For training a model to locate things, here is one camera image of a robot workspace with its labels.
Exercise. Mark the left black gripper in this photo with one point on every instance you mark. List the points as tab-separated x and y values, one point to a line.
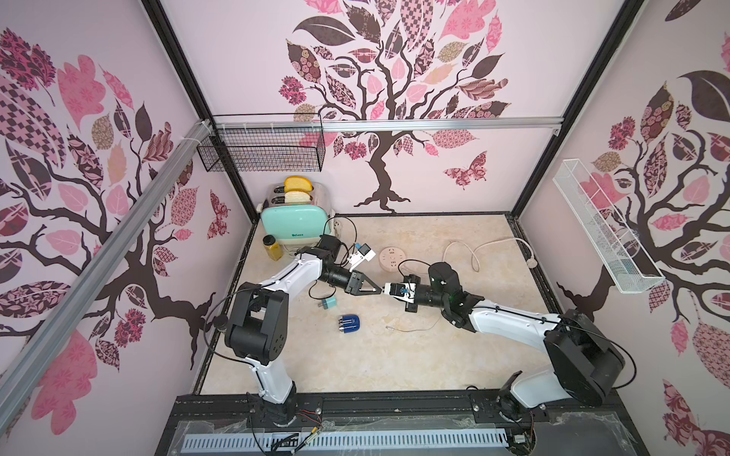
354	283

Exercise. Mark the teal USB charger adapter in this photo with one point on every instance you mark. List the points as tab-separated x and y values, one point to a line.
328	303

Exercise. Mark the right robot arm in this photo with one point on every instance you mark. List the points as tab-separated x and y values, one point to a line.
584	364

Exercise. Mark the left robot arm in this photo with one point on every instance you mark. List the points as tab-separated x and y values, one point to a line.
256	329

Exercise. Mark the blue electric shaver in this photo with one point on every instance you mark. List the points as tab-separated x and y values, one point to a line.
348	324

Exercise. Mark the pink round power strip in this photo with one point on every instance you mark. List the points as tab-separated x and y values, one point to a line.
390	257

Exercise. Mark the mint green toaster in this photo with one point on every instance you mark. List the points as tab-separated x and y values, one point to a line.
292	223

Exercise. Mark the yellow bottle black cap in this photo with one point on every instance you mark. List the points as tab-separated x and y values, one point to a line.
272	248

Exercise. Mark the pale toast slice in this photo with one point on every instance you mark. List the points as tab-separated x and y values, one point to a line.
297	197

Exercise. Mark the yellow toast slice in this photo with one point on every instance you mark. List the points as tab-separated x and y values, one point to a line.
298	184

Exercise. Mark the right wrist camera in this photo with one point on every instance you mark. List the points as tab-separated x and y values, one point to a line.
411	289

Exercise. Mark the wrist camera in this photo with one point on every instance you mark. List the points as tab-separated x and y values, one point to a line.
361	253
411	289

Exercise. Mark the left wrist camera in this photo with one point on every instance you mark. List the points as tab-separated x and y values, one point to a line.
361	253

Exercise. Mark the white slotted cable duct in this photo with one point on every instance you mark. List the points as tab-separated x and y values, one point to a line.
295	443

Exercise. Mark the black wire basket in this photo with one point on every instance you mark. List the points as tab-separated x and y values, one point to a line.
265	142

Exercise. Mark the back aluminium frame bar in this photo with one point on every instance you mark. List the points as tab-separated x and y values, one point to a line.
403	125

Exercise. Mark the aluminium frame bar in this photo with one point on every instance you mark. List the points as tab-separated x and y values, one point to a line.
403	125
32	362

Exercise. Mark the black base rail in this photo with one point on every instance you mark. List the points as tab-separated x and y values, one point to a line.
562	428

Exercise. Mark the white wire shelf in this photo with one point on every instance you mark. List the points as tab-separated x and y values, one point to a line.
593	197

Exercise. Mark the left aluminium frame bar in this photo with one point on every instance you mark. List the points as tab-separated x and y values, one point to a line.
32	362

